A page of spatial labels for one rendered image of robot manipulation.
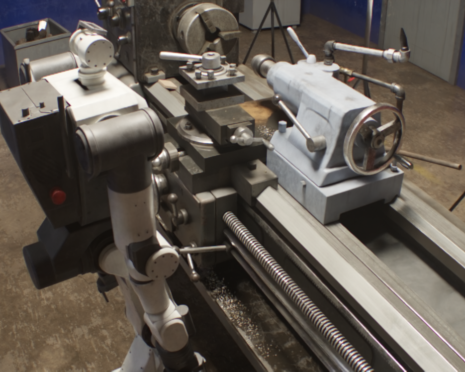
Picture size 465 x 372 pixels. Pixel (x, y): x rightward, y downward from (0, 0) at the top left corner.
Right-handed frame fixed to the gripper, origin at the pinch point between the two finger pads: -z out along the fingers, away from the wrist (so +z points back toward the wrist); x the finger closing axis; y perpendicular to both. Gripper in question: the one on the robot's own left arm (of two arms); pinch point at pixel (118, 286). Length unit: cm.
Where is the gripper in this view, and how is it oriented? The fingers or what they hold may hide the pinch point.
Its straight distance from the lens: 188.5
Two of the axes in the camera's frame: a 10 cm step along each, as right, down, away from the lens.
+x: 8.2, -4.6, 3.4
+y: -5.5, -4.7, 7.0
